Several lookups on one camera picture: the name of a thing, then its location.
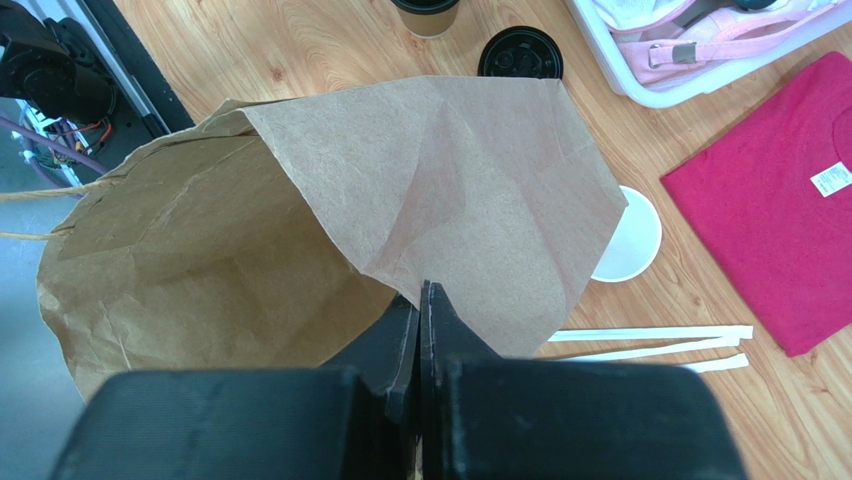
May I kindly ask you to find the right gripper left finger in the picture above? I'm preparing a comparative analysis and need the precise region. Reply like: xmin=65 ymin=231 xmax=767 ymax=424
xmin=52 ymin=297 xmax=419 ymax=479

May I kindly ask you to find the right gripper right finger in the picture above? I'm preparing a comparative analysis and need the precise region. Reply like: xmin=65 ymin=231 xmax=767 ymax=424
xmin=419 ymin=281 xmax=747 ymax=479

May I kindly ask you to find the brown paper bag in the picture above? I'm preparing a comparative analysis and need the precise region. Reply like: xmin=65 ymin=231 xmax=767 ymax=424
xmin=36 ymin=76 xmax=627 ymax=399

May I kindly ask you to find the paper coffee cup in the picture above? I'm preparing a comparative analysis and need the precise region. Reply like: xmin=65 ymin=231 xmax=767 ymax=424
xmin=397 ymin=5 xmax=458 ymax=38
xmin=591 ymin=185 xmax=663 ymax=283

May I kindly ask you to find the black coffee cup lid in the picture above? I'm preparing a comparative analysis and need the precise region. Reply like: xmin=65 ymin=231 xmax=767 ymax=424
xmin=391 ymin=0 xmax=459 ymax=15

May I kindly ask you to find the white wrapped straw middle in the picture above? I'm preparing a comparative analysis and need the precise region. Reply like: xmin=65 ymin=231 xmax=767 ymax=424
xmin=563 ymin=336 xmax=741 ymax=362

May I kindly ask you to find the white wrapped straw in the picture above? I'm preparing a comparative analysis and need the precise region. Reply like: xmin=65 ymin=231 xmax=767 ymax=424
xmin=681 ymin=353 xmax=750 ymax=374
xmin=563 ymin=336 xmax=741 ymax=362
xmin=549 ymin=325 xmax=754 ymax=342

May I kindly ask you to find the white wrapped straw right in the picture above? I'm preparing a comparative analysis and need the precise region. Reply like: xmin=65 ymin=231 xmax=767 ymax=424
xmin=681 ymin=353 xmax=750 ymax=374

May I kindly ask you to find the white wrapped straw left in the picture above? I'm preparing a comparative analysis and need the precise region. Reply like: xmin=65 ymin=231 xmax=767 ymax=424
xmin=549 ymin=325 xmax=754 ymax=342

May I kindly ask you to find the black lid on table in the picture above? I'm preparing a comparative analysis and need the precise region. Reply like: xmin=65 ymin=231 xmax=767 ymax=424
xmin=477 ymin=26 xmax=565 ymax=80

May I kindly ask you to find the red folded cloth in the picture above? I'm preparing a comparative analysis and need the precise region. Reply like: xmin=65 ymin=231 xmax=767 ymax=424
xmin=661 ymin=52 xmax=851 ymax=357

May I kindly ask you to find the white plastic basket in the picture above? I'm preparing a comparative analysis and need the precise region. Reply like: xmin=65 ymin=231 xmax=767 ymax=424
xmin=567 ymin=1 xmax=851 ymax=109

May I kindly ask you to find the white cloth in basket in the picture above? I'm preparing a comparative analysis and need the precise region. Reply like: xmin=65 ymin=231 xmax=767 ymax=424
xmin=592 ymin=0 xmax=695 ymax=32

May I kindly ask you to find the pink bag in basket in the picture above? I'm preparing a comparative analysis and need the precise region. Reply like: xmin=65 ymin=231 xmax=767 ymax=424
xmin=610 ymin=1 xmax=843 ymax=85

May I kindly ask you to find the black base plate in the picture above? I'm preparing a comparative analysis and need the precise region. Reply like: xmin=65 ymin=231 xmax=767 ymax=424
xmin=39 ymin=0 xmax=196 ymax=188

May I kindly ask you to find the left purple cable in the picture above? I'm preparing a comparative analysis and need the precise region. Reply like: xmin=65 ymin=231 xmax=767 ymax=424
xmin=0 ymin=114 xmax=108 ymax=178

